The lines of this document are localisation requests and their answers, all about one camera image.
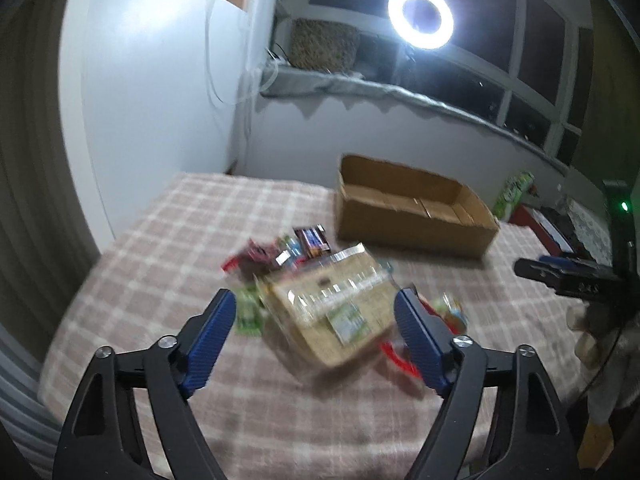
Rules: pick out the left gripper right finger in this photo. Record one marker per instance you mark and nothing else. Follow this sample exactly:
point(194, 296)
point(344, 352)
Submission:
point(528, 436)

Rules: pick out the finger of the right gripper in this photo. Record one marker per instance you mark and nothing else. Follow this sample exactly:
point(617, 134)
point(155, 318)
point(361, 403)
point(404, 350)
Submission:
point(565, 263)
point(532, 270)

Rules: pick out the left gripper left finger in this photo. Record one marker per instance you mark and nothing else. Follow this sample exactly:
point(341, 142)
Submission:
point(101, 437)

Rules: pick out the red dark snack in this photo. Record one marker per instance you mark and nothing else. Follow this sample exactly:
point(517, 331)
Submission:
point(426, 327)

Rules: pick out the large cracker pack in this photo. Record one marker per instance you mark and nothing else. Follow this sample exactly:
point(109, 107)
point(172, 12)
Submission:
point(332, 310)

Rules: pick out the dark snickers bar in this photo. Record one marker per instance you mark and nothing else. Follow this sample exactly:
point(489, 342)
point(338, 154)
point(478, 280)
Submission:
point(313, 241)

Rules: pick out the right hand white glove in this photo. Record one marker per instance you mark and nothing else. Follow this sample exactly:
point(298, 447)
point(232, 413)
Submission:
point(608, 353)

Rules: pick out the red box beside table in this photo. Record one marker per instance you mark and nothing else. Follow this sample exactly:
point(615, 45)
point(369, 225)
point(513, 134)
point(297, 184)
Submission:
point(549, 236)

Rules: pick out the green tissue pack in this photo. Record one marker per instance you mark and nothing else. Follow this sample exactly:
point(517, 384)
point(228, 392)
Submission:
point(511, 194)

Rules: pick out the pink plaid tablecloth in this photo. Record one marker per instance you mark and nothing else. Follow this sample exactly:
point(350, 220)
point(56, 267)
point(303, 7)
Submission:
point(280, 405)

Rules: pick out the brown cardboard box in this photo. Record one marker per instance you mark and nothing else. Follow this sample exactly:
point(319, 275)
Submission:
point(386, 204)

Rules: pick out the red dark snack packet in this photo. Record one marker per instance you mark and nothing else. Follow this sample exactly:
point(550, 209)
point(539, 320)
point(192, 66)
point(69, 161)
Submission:
point(253, 259)

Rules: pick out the speckled cushion on sill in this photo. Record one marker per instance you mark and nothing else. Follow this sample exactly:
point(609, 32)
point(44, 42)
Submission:
point(323, 46)

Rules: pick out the grey windowsill cloth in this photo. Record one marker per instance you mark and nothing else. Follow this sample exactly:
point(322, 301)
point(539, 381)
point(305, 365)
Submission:
point(280, 81)

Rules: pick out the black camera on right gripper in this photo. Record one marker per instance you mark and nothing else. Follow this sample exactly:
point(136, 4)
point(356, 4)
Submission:
point(617, 195)

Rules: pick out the white ring light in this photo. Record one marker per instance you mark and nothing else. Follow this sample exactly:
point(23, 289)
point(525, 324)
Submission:
point(424, 24)

